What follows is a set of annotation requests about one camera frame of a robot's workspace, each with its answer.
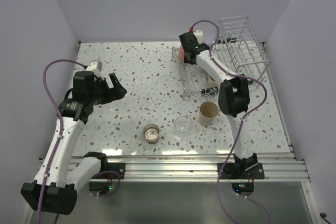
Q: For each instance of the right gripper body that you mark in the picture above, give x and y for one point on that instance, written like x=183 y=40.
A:
x=187 y=62

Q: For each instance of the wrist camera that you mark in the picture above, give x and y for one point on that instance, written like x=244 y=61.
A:
x=198 y=34
x=95 y=67

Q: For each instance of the beige plastic cup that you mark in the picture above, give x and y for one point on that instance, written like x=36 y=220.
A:
x=207 y=113

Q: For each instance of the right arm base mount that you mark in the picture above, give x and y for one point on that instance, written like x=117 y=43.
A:
x=242 y=183

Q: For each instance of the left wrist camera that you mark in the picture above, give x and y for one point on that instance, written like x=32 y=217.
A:
x=95 y=67

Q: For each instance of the large clear glass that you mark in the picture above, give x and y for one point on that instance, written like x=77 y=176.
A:
x=183 y=126

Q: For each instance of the pink plastic cup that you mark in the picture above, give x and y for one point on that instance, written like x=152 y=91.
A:
x=180 y=53

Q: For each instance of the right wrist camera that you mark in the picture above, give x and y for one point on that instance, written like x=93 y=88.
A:
x=198 y=34

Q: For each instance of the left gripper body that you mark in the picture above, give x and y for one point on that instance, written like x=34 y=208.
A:
x=99 y=94

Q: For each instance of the steel cork cup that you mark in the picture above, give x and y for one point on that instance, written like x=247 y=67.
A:
x=211 y=82
x=151 y=133

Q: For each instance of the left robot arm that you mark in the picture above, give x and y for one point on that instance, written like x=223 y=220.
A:
x=54 y=189

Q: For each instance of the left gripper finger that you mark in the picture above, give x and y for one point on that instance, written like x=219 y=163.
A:
x=116 y=93
x=114 y=80

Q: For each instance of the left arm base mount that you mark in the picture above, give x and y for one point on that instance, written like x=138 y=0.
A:
x=107 y=182

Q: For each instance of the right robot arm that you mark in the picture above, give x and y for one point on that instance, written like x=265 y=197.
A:
x=233 y=98

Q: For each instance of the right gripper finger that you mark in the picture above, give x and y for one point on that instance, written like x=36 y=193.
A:
x=192 y=59
x=184 y=55

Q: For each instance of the white wire dish rack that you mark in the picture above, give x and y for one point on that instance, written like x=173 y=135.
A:
x=238 y=48

